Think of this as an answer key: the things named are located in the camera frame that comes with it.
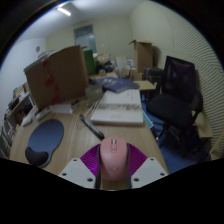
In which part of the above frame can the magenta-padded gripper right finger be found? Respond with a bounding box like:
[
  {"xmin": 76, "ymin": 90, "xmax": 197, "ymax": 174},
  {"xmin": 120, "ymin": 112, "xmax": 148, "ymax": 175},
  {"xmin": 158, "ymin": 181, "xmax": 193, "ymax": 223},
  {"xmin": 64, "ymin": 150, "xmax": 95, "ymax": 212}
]
[{"xmin": 125, "ymin": 143, "xmax": 169, "ymax": 190}]

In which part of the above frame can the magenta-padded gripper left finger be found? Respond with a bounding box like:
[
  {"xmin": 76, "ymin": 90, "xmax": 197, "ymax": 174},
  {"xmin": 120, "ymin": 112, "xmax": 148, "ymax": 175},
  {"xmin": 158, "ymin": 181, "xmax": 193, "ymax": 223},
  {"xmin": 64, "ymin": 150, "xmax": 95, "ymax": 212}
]
[{"xmin": 58, "ymin": 143, "xmax": 102, "ymax": 190}]

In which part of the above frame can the pink computer mouse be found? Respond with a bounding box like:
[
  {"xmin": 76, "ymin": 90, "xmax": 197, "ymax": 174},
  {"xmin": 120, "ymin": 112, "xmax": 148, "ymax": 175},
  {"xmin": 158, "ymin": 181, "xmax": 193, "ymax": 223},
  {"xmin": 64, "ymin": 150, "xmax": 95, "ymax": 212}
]
[{"xmin": 99, "ymin": 136, "xmax": 130, "ymax": 182}]

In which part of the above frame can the blue mouse pad with wrist rest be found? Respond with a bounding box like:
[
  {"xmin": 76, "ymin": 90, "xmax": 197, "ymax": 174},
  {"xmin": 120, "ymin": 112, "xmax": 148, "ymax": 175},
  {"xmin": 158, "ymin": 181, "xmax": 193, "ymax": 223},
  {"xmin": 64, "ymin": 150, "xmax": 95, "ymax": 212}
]
[{"xmin": 24, "ymin": 118, "xmax": 65, "ymax": 169}]

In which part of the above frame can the black marker pen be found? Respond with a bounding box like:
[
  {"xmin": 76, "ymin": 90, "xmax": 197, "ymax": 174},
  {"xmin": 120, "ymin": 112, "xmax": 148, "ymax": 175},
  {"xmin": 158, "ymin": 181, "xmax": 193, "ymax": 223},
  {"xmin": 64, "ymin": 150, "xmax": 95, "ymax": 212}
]
[{"xmin": 79, "ymin": 114, "xmax": 106, "ymax": 141}]

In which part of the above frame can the large white book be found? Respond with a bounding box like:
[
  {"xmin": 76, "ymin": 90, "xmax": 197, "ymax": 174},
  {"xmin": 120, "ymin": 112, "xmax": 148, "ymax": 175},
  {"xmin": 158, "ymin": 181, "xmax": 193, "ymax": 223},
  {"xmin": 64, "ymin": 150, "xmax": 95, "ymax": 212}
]
[{"xmin": 89, "ymin": 89, "xmax": 145, "ymax": 127}]

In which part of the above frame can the black office chair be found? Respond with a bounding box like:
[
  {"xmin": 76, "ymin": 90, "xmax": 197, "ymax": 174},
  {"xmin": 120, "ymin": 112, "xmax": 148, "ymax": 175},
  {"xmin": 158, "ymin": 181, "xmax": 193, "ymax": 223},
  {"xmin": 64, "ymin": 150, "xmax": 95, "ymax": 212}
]
[{"xmin": 146, "ymin": 55, "xmax": 205, "ymax": 148}]

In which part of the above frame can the small white flat box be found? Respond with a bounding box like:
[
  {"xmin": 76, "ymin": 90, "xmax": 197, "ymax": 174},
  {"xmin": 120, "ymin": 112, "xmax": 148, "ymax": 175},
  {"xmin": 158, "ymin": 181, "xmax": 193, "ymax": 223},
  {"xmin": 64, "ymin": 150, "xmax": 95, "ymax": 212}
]
[{"xmin": 20, "ymin": 106, "xmax": 39, "ymax": 127}]

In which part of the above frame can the clear plastic container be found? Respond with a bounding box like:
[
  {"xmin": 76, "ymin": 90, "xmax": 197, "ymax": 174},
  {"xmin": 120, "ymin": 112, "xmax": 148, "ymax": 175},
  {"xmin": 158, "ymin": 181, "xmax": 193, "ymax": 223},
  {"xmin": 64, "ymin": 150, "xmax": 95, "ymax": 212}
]
[{"xmin": 84, "ymin": 83, "xmax": 104, "ymax": 101}]

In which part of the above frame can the shelf unit with books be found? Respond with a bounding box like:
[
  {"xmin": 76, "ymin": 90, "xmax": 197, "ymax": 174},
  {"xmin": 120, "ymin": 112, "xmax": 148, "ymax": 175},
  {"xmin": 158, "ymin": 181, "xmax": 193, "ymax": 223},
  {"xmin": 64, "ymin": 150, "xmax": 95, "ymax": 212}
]
[{"xmin": 0, "ymin": 83, "xmax": 34, "ymax": 160}]

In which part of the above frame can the blue book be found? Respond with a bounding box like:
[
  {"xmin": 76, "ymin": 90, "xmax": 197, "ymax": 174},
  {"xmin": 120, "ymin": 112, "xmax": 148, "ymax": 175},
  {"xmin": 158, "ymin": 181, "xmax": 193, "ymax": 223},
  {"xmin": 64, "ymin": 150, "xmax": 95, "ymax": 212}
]
[{"xmin": 99, "ymin": 77, "xmax": 140, "ymax": 94}]

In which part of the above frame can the large cardboard box with red tape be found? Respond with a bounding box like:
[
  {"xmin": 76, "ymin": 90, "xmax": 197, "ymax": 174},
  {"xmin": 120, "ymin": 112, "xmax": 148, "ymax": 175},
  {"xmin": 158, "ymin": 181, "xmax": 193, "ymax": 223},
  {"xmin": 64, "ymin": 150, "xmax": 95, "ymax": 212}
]
[{"xmin": 23, "ymin": 45, "xmax": 90, "ymax": 111}]

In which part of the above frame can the black bag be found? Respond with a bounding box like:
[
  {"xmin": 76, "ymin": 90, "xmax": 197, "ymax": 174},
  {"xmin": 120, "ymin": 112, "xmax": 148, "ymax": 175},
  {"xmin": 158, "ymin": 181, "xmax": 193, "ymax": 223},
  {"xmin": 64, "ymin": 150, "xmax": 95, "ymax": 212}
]
[{"xmin": 143, "ymin": 66, "xmax": 165, "ymax": 82}]

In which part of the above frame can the green bag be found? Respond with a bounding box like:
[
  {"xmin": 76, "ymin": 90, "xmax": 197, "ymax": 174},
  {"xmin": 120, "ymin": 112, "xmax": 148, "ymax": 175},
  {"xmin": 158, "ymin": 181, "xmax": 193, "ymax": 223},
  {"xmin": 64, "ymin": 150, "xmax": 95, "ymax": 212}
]
[{"xmin": 83, "ymin": 49, "xmax": 98, "ymax": 76}]

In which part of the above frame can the tall open cardboard box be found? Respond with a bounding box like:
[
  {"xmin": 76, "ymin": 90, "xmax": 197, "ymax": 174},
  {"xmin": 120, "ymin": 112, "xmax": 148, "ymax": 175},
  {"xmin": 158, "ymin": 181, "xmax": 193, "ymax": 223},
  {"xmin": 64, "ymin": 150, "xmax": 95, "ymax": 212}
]
[{"xmin": 129, "ymin": 39, "xmax": 154, "ymax": 74}]

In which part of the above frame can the window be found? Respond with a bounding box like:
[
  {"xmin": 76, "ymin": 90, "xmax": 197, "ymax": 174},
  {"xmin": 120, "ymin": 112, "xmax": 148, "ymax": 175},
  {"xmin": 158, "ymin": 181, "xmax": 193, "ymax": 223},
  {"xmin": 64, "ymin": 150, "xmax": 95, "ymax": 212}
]
[{"xmin": 73, "ymin": 23, "xmax": 98, "ymax": 54}]

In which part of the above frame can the ceiling light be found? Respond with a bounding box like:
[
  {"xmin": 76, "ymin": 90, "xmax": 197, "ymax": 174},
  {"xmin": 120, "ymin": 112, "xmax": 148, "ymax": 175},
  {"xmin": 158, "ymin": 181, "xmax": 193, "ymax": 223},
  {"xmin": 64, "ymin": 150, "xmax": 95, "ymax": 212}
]
[{"xmin": 56, "ymin": 6, "xmax": 72, "ymax": 17}]

